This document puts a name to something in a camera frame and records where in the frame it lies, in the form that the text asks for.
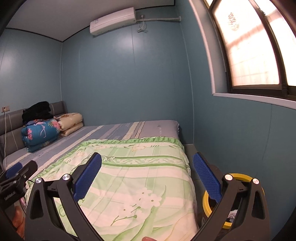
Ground yellow rimmed trash bin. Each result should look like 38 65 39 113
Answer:
200 173 270 240

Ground left hand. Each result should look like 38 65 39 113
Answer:
12 206 25 239

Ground right hand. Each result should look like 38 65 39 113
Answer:
142 237 157 241

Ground grey padded headboard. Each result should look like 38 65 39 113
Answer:
0 100 68 160

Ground blue striped bed sheet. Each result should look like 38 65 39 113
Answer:
3 120 185 173

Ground blue flamingo folded blanket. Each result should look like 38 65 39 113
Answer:
21 118 61 153

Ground beige folded blanket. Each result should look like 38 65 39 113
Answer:
57 113 84 137

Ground green floral quilt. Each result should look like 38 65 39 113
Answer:
37 137 199 240

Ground brown framed window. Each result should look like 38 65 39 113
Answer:
190 1 295 109

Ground air conditioner pipe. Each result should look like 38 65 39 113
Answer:
137 15 182 33

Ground wall power socket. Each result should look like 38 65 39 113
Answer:
1 106 10 113

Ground white wall air conditioner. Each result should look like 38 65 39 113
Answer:
89 7 137 36

